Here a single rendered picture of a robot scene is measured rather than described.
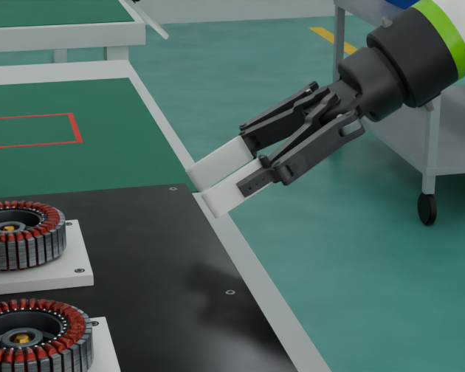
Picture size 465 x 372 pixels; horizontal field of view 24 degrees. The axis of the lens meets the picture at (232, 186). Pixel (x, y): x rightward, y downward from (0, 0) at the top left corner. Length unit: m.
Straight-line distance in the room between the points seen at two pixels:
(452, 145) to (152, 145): 2.04
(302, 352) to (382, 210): 2.46
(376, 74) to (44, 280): 0.39
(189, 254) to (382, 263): 1.95
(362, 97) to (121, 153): 0.51
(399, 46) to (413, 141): 2.41
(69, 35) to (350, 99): 1.38
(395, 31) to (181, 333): 0.38
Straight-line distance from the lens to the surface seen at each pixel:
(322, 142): 1.06
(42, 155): 1.51
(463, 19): 1.11
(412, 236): 3.23
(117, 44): 2.43
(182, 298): 1.02
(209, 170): 1.15
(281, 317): 1.03
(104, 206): 1.25
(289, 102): 1.17
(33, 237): 1.06
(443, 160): 3.33
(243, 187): 1.07
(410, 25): 1.11
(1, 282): 1.05
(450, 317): 2.76
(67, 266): 1.07
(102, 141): 1.56
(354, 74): 1.10
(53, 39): 2.41
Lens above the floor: 1.21
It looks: 20 degrees down
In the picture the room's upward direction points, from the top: straight up
